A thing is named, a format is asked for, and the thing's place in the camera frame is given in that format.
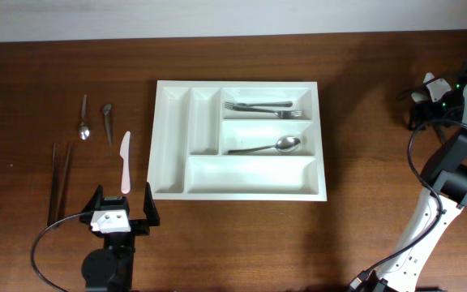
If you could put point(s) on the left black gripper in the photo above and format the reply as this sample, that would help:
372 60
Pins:
139 225

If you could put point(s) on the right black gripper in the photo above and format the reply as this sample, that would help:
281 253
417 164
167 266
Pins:
416 122

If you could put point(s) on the white plastic knife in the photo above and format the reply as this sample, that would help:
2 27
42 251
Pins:
124 154

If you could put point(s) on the silver fork with round handle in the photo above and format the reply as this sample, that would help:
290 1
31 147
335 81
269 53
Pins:
285 104

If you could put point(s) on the silver fork slanted handle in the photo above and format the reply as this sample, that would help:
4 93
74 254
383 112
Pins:
283 114

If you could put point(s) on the silver tablespoon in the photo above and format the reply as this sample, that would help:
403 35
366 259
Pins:
284 144

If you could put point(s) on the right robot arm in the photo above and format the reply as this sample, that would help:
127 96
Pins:
442 199

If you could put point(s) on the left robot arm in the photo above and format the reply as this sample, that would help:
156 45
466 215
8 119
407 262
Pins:
110 268

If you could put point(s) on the small silver teaspoon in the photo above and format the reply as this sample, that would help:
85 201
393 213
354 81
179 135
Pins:
84 131

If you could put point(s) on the small dark teaspoon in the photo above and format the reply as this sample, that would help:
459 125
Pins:
106 110

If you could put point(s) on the white plastic cutlery tray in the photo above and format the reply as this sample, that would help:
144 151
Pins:
193 131

